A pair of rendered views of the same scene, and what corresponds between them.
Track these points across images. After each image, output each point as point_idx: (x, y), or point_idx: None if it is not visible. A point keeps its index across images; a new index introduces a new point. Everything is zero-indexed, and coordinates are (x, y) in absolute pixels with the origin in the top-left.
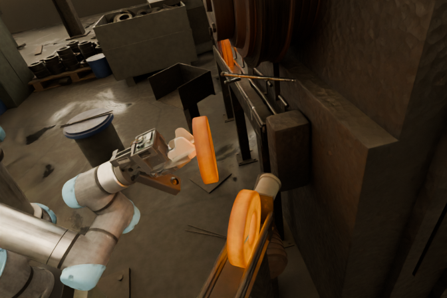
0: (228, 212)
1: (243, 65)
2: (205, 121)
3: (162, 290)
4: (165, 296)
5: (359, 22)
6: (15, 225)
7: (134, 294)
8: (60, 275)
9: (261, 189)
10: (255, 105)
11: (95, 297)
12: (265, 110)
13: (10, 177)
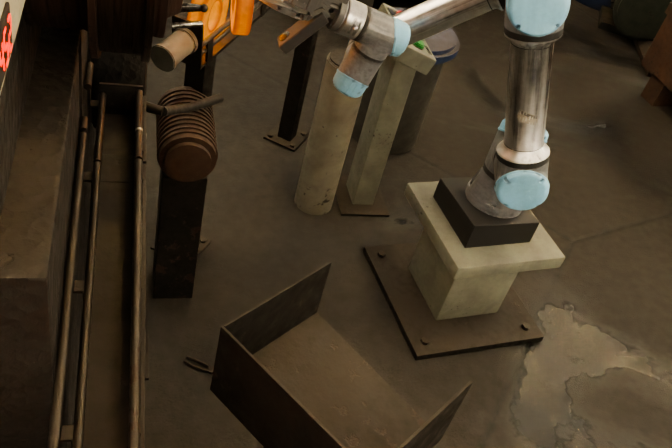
0: (213, 435)
1: (60, 436)
2: None
3: (344, 319)
4: (336, 311)
5: None
6: (422, 2)
7: (391, 323)
8: (467, 206)
9: (180, 35)
10: (117, 194)
11: (439, 281)
12: (102, 170)
13: (513, 73)
